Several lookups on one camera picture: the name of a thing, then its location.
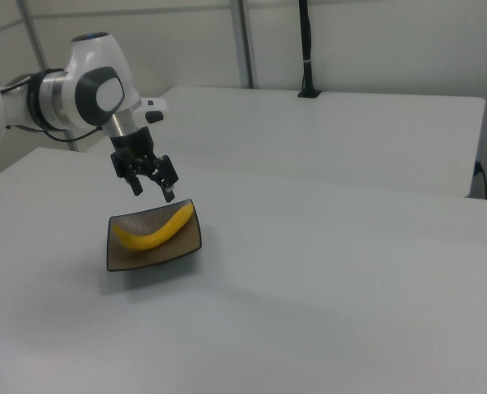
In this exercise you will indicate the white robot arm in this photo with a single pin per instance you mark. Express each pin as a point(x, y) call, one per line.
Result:
point(87, 88)

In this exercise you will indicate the square brown ceramic plate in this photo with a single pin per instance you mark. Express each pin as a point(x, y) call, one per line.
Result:
point(152, 256)

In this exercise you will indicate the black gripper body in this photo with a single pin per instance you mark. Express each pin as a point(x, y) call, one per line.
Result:
point(132, 145)

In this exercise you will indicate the yellow banana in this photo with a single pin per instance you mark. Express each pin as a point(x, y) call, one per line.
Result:
point(154, 236)

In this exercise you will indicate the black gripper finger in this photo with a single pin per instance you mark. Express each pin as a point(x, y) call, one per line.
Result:
point(133, 180)
point(166, 174)

